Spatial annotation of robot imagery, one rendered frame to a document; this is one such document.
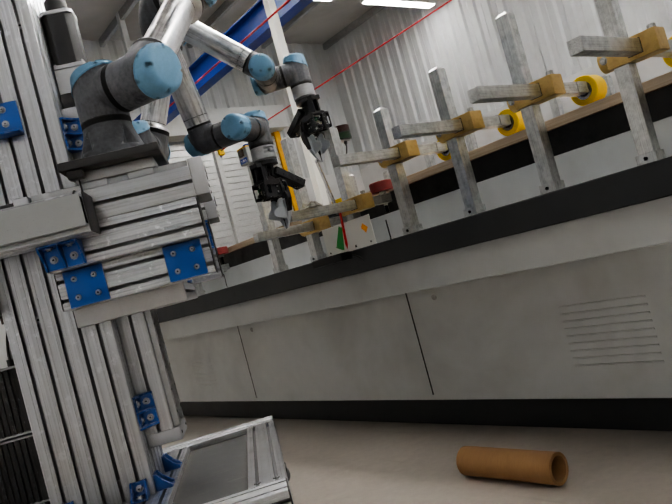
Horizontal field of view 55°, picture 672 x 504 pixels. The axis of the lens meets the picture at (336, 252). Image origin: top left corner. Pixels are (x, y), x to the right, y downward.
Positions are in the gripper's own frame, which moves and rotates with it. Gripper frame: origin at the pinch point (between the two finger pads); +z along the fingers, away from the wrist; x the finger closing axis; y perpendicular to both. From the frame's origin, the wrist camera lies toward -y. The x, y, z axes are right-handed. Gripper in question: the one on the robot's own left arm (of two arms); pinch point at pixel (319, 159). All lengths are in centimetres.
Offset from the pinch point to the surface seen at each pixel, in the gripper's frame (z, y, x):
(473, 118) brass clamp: 10, 59, 7
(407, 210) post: 26.2, 25.8, 6.4
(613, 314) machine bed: 71, 67, 29
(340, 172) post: 5.8, 1.2, 6.2
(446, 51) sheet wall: -277, -487, 725
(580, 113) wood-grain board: 17, 77, 28
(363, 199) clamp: 17.5, 8.4, 6.1
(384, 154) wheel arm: 9.0, 30.3, -0.6
